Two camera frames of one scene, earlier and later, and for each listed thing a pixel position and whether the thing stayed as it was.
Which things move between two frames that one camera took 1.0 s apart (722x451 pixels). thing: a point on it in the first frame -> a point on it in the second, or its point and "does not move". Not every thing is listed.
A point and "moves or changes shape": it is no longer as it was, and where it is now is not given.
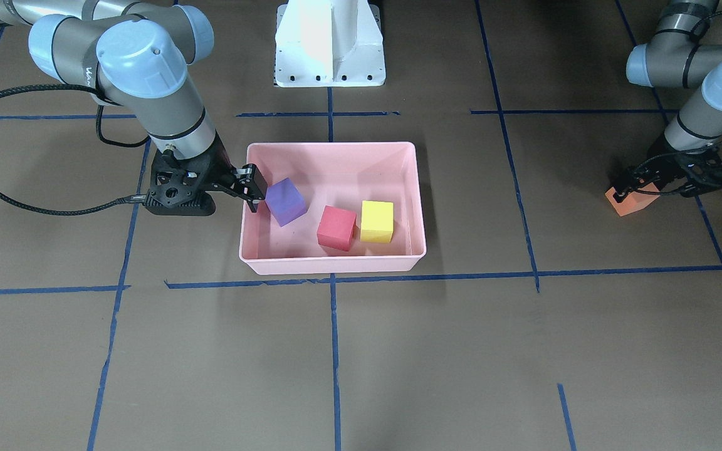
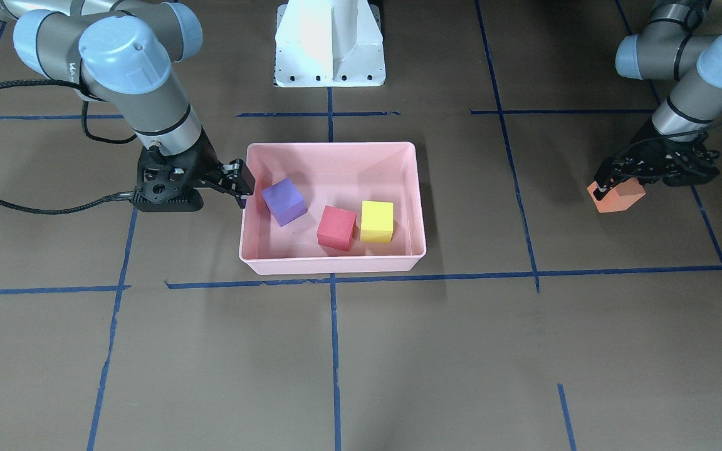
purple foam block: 285,202 does not move
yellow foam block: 376,222 does not move
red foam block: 336,228 does not move
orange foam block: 635,201 moves or changes shape
